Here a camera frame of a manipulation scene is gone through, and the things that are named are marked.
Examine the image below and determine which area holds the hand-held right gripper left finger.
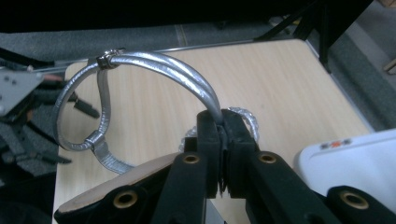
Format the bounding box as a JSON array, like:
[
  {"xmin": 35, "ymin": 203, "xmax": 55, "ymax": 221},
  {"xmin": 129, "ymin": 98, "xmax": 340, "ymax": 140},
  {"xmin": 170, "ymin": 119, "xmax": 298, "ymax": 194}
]
[{"xmin": 149, "ymin": 110, "xmax": 223, "ymax": 224}]

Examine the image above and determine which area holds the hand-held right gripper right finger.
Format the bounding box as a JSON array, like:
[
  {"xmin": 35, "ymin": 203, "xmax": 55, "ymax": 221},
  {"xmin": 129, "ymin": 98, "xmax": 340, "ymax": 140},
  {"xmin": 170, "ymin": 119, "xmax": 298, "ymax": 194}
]
[{"xmin": 221, "ymin": 108, "xmax": 344, "ymax": 224}]

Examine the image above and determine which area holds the black silver rhinestone sandal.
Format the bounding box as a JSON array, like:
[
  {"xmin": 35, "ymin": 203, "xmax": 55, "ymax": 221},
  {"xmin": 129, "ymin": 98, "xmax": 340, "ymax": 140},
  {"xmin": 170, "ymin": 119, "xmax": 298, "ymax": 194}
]
[{"xmin": 51, "ymin": 47, "xmax": 262, "ymax": 224}]

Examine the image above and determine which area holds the dark curtain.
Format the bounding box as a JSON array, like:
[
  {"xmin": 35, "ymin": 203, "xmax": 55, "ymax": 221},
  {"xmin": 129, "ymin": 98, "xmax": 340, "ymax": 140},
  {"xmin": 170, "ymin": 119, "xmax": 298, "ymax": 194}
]
[{"xmin": 0, "ymin": 0, "xmax": 316, "ymax": 34}]

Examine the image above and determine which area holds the black tripod stand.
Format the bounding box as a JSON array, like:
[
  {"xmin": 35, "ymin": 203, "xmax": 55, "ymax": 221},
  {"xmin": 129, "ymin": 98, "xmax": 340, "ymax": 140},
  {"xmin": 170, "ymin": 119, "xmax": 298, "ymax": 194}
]
[{"xmin": 253, "ymin": 0, "xmax": 375, "ymax": 75}]

